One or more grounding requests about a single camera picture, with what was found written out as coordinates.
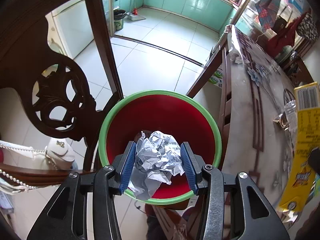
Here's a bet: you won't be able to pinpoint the white printed paper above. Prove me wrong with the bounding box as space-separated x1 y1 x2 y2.
128 131 184 200

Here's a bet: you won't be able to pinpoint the yellow snack box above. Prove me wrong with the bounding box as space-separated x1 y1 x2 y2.
279 82 319 212

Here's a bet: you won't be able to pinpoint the clear plastic water bottle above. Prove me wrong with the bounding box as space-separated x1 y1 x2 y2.
284 100 298 132

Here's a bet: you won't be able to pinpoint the small black kitchen bin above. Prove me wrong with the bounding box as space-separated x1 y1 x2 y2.
113 9 126 31

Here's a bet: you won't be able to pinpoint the teal kitchen cabinets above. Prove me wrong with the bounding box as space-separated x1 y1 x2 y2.
100 0 238 32

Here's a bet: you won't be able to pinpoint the white cap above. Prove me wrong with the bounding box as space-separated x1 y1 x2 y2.
46 138 75 170

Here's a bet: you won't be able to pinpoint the white pearl handbag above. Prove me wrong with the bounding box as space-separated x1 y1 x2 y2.
1 140 57 194

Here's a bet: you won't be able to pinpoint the brown gold cigarette box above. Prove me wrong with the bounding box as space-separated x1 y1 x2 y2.
273 112 290 130

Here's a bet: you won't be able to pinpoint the red bin with green rim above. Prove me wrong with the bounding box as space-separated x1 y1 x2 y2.
98 90 222 206

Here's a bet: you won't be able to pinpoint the dark carved wooden chair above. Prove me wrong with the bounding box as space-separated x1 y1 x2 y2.
1 0 123 174

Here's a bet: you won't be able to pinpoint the floral patterned tablecloth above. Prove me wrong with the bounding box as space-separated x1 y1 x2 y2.
220 24 320 230

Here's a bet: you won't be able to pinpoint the red hanging garment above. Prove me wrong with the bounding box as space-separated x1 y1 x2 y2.
265 12 308 57

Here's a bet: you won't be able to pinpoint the white refrigerator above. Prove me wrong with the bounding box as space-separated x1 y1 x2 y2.
46 0 93 59

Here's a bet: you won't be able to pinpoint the black white patterned bag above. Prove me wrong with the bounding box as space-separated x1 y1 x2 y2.
296 12 318 41

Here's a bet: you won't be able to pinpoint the plaid hanging cloth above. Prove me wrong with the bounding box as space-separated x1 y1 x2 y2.
255 0 281 33

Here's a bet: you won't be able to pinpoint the red broom with dustpan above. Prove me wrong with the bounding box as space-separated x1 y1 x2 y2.
127 0 146 22

